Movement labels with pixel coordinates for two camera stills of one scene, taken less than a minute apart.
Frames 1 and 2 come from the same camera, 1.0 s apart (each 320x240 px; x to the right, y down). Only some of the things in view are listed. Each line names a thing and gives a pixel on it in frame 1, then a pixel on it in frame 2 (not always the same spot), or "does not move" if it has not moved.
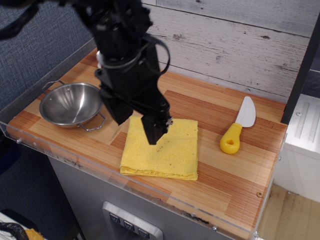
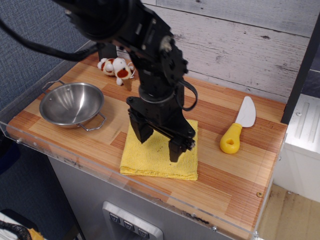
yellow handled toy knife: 230,142 does not move
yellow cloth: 175,156 does not move
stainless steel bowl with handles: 68,105 does not move
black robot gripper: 126,68 to 167,118
